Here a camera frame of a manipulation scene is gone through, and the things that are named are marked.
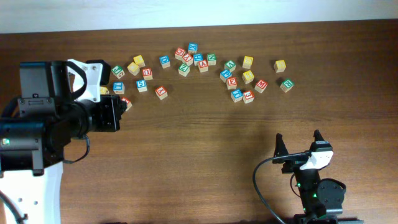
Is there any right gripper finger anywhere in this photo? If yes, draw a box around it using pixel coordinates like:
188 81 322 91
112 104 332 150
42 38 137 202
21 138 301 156
310 129 324 151
274 133 289 157

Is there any green R block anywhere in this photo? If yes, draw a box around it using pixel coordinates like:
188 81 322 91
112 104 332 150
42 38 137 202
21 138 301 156
280 79 294 93

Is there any red I block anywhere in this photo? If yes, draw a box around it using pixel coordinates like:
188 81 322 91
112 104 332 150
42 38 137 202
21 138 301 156
121 97 132 111

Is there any yellow C block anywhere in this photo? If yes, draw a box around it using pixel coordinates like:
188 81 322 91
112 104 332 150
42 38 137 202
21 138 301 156
127 62 140 76

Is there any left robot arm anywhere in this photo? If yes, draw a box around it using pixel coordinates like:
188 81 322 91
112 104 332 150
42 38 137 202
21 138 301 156
1 59 127 223

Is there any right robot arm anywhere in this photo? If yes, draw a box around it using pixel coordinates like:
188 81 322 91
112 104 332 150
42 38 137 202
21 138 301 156
273 130 346 223

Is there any yellow block under gripper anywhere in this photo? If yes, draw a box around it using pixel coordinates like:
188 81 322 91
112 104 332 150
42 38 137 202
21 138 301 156
99 86 109 95

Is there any blue L block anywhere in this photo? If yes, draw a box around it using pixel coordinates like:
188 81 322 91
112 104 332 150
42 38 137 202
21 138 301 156
113 82 125 95

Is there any blue 5 block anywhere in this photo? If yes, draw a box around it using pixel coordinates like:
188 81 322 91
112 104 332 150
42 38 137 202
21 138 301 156
136 80 147 92

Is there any green J block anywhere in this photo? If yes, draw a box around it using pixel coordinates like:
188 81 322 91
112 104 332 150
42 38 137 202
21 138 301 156
111 65 125 79

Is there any red U block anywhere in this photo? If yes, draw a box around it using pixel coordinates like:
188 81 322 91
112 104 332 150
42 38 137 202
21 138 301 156
142 68 153 80

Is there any red K block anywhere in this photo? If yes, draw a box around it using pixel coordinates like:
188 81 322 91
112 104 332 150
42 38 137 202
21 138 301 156
155 86 168 100

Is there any red 3 block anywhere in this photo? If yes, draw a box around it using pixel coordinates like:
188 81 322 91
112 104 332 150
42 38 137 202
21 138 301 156
243 90 255 103

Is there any yellow block upper left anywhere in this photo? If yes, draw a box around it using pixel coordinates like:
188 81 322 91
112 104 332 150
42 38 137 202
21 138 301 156
133 55 146 68

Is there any red M block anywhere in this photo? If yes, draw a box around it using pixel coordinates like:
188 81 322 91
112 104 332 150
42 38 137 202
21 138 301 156
254 80 268 93

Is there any blue 1 block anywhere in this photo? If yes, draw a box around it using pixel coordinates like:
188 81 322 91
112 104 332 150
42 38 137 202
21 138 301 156
231 89 243 103

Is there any yellow S block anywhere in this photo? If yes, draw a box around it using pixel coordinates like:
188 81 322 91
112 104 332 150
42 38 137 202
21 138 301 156
274 60 286 73

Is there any yellow block centre right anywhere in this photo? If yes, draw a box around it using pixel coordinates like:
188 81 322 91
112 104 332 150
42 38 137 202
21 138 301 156
242 70 254 84

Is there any blue D block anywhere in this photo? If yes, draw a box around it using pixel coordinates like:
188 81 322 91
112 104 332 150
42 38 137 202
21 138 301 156
159 55 170 68

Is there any red E block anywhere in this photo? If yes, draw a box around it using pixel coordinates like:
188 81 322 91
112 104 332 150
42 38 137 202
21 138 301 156
226 77 237 90

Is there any green Z block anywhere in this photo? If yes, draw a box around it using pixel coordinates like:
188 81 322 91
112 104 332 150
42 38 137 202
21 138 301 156
178 63 190 77

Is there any blue P block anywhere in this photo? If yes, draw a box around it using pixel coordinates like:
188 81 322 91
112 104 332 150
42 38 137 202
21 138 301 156
220 69 232 83

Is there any yellow block upper right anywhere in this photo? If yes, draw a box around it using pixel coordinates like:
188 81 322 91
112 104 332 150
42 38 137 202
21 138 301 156
242 56 254 69

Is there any red G block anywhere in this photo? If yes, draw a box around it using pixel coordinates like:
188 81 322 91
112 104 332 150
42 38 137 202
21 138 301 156
175 47 186 60

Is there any green V block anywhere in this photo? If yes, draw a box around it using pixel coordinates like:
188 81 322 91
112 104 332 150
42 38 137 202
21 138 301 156
224 60 236 72

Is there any red X block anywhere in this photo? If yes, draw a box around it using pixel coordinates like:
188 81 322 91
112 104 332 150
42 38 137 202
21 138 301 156
182 53 193 66

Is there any blue H block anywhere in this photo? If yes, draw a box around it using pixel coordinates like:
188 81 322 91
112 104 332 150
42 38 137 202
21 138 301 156
193 54 203 66

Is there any red A block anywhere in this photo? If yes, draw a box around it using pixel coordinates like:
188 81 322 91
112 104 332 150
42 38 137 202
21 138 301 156
198 60 209 73

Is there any green N block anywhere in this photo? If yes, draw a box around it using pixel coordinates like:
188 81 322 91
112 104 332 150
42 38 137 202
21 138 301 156
206 54 216 66

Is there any right camera cable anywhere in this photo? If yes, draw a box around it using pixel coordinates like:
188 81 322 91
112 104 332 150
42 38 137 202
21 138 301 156
252 152 312 224

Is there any camera cable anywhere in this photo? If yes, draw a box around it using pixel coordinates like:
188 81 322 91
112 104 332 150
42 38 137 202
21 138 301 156
63 134 91 165
252 152 312 224

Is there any left camera cable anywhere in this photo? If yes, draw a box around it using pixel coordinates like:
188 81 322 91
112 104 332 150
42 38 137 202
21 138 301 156
63 134 91 165

